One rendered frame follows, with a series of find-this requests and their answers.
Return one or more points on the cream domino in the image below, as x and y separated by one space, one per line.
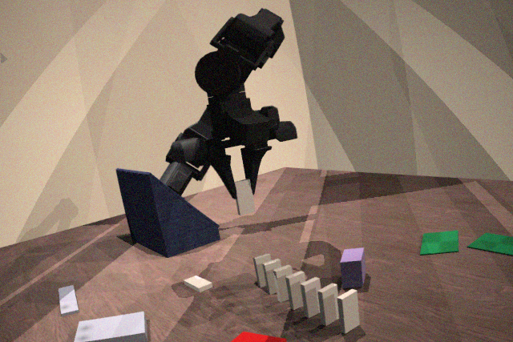
280 281
269 277
348 311
198 284
294 282
309 290
244 201
258 264
328 304

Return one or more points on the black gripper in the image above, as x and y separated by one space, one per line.
213 150

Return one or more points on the purple block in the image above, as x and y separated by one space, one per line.
353 268

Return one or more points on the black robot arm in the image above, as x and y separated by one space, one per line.
248 43

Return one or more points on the red flat block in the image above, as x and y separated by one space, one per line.
252 337

